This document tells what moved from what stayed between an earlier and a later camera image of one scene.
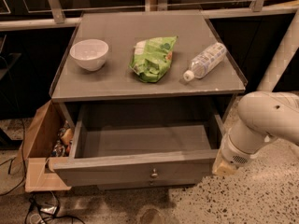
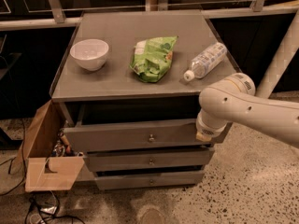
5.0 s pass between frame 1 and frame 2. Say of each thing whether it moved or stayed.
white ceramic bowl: stayed
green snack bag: stayed
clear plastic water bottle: stayed
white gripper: moved
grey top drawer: moved
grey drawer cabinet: stayed
